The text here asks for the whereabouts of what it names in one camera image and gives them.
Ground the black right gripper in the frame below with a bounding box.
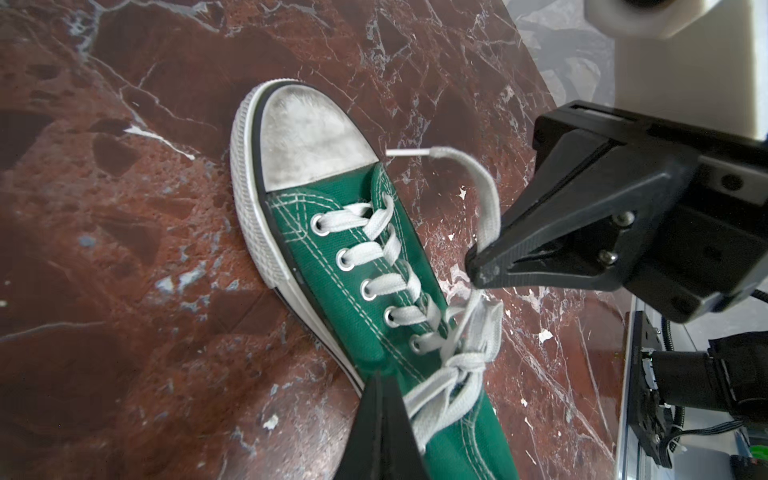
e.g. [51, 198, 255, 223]
[466, 101, 767, 324]

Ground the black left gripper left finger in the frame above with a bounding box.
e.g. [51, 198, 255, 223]
[333, 374, 383, 480]

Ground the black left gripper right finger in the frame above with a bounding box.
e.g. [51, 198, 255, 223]
[383, 377, 429, 480]

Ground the white shoelace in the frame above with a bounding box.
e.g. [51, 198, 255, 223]
[310, 146, 505, 454]

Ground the green canvas sneaker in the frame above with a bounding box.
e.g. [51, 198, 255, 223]
[230, 79, 518, 479]

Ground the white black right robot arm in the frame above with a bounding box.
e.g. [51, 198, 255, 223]
[465, 101, 767, 467]

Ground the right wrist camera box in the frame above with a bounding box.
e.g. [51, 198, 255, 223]
[584, 0, 767, 141]

